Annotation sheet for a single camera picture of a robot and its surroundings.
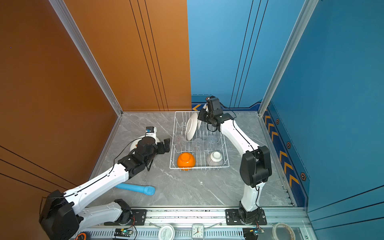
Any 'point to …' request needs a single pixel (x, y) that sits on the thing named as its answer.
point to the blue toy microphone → (150, 190)
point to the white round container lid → (166, 232)
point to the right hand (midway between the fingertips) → (198, 113)
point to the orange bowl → (186, 160)
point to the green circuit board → (121, 232)
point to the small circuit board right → (251, 233)
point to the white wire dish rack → (213, 140)
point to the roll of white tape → (274, 235)
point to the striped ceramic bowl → (215, 159)
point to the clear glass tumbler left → (179, 141)
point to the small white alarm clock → (197, 231)
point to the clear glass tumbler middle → (198, 145)
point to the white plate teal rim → (191, 125)
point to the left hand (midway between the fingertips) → (163, 138)
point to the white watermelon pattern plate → (134, 144)
